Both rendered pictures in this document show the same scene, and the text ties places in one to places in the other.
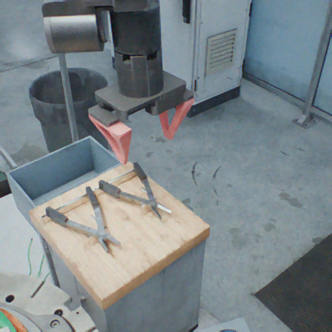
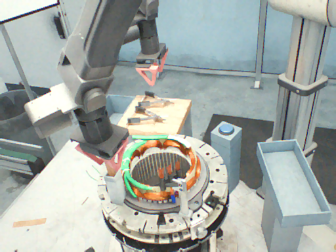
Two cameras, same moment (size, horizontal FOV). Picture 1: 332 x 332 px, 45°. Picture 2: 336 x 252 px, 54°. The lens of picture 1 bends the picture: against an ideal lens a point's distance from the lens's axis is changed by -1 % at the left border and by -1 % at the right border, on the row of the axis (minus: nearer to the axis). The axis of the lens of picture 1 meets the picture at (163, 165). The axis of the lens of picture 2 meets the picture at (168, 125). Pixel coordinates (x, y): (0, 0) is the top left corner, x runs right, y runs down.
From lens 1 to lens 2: 0.62 m
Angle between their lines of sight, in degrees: 22
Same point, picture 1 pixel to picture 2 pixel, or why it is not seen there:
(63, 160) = not seen: hidden behind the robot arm
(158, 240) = (177, 111)
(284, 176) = not seen: hidden behind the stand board
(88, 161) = (111, 108)
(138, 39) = (153, 29)
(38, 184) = not seen: hidden behind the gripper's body
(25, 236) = (81, 172)
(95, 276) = (166, 130)
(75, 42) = (131, 37)
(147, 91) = (157, 49)
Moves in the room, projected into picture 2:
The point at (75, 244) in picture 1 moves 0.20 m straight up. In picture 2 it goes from (147, 126) to (138, 69)
